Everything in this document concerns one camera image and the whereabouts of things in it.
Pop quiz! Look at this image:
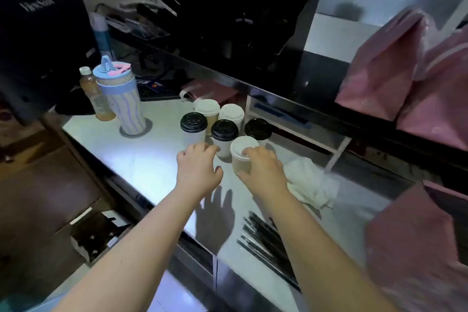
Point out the person's right forearm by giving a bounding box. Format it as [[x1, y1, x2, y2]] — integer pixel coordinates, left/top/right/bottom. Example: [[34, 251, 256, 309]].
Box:
[[252, 191, 399, 312]]

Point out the black card terminal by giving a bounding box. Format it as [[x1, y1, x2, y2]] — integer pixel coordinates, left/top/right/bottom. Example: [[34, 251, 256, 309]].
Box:
[[136, 75, 180, 101]]

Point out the person's left forearm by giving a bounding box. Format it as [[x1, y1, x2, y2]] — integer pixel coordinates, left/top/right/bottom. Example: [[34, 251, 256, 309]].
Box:
[[51, 187, 220, 312]]

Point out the open cardboard box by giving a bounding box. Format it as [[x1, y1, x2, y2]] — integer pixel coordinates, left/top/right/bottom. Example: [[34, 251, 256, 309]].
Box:
[[69, 209, 133, 265]]

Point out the brown cup with white lid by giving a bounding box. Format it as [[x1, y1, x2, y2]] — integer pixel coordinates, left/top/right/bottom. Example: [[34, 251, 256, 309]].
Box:
[[193, 98, 221, 137]]

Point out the pink paper bag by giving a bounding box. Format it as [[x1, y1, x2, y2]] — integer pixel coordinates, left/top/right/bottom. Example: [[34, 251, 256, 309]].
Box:
[[334, 6, 437, 122], [397, 25, 468, 152], [365, 180, 468, 312]]

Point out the desk telephone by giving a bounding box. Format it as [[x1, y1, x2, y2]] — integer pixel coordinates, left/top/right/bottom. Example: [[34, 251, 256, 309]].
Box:
[[94, 0, 172, 41]]

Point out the blue striped tumbler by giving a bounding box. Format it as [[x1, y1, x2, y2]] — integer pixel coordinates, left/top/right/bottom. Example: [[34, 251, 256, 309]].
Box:
[[92, 55, 147, 136]]

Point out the white crumpled cloth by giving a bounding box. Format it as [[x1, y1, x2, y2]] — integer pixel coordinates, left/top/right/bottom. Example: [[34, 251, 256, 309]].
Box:
[[283, 157, 341, 211]]

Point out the plastic bottle of tea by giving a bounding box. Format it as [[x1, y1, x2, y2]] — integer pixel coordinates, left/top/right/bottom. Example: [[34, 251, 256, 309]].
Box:
[[79, 66, 117, 122]]

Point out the clear cup with white lid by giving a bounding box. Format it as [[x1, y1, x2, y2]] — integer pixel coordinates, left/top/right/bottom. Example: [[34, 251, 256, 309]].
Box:
[[230, 136, 260, 177]]

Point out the person's left hand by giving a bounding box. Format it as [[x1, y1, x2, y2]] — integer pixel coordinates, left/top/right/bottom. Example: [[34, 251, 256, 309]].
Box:
[[175, 142, 224, 200]]

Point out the person's right hand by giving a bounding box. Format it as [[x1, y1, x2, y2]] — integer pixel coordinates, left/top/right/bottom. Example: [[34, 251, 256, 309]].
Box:
[[236, 146, 290, 203]]

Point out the black computer monitor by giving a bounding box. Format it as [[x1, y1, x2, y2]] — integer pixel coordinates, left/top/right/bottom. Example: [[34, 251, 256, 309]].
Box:
[[0, 0, 102, 127]]

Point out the white cup with black lid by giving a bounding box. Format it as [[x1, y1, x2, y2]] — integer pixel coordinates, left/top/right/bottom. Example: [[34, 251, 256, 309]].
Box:
[[211, 119, 239, 158], [180, 112, 208, 147], [244, 118, 273, 148]]

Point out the white shelf rack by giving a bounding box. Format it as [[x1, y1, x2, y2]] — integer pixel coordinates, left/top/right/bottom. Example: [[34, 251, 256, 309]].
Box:
[[244, 95, 352, 173]]

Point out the blue spray can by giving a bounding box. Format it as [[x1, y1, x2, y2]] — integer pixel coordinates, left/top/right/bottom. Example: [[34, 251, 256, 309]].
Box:
[[89, 12, 115, 61]]

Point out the black coffee machine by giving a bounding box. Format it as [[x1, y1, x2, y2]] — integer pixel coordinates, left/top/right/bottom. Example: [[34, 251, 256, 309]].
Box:
[[143, 0, 331, 87]]

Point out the grey round coaster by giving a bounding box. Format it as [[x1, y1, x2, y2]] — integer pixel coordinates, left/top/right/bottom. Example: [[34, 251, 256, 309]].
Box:
[[119, 117, 153, 138]]

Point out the bundle of black straws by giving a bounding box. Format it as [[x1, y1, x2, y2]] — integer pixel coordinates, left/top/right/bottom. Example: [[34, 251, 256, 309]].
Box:
[[236, 211, 302, 293]]

